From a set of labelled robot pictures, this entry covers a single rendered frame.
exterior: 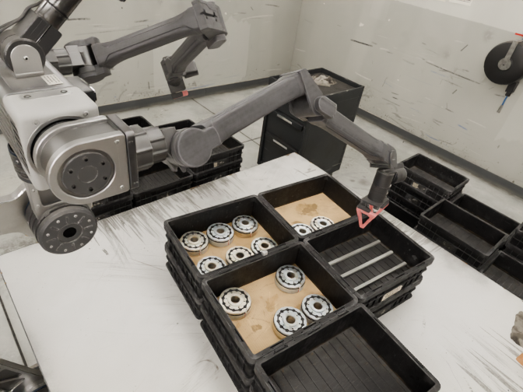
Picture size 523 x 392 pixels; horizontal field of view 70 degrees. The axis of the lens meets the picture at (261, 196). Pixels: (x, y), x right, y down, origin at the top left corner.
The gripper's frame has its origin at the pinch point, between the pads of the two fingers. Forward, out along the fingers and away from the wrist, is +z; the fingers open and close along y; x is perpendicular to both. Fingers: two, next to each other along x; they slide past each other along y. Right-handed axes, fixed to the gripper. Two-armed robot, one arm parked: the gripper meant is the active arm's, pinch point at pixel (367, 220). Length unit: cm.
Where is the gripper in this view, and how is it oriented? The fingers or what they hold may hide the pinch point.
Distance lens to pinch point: 137.4
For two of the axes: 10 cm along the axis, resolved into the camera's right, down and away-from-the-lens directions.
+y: 5.9, -2.9, 7.5
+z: -1.8, 8.6, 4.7
